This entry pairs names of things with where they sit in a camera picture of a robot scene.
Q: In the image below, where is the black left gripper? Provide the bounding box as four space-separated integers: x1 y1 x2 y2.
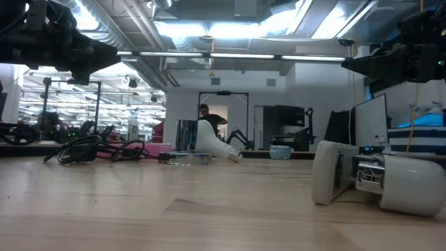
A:
0 0 122 86

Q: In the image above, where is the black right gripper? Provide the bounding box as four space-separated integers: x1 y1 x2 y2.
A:
341 3 446 84

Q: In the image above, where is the black lamp power cable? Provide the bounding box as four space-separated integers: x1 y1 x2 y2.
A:
43 134 161 165

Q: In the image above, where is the pink box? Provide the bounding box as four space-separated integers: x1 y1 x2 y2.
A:
97 142 174 158

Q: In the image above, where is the chrome lamp base socket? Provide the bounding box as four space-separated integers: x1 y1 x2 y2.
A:
158 119 213 166

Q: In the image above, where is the white-faced monitor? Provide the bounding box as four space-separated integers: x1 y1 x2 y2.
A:
354 93 390 149

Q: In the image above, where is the black monitor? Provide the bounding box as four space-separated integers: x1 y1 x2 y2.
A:
324 109 357 146

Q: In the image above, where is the background robot rig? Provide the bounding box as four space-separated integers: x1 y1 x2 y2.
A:
0 76 118 146

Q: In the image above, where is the black box with blue light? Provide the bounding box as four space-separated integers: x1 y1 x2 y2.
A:
357 145 387 155

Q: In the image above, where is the black white striped bag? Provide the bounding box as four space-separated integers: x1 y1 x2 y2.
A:
387 125 446 156

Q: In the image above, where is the black cabinet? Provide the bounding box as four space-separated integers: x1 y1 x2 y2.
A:
262 104 316 152

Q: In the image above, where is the grey stapler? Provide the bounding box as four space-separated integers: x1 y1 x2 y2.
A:
310 139 446 216

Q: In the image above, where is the person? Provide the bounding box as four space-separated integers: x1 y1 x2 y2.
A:
198 103 229 137

